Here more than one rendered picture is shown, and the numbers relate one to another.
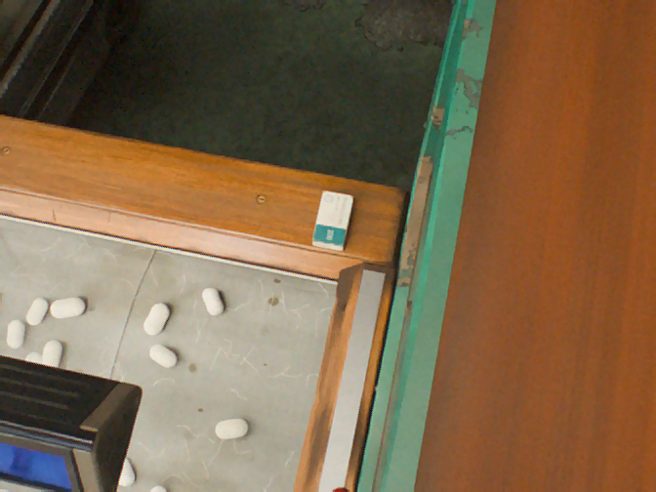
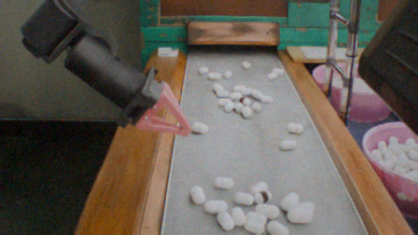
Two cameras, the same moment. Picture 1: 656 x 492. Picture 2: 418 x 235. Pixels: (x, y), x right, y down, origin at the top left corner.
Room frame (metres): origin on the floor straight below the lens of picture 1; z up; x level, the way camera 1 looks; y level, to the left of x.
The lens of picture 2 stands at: (0.55, 1.29, 1.13)
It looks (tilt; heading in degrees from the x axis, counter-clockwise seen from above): 24 degrees down; 252
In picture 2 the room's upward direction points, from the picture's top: straight up
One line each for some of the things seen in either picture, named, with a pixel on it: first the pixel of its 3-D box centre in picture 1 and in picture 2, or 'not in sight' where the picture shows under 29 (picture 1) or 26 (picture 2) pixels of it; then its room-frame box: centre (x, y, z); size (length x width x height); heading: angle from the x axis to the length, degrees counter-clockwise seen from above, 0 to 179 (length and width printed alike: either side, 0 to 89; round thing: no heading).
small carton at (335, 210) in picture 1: (333, 221); (168, 51); (0.26, -0.01, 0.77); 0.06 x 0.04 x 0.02; 162
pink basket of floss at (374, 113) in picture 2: not in sight; (357, 92); (-0.20, 0.37, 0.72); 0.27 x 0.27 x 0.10
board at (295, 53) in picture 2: not in sight; (338, 55); (-0.27, 0.16, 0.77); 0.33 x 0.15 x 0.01; 162
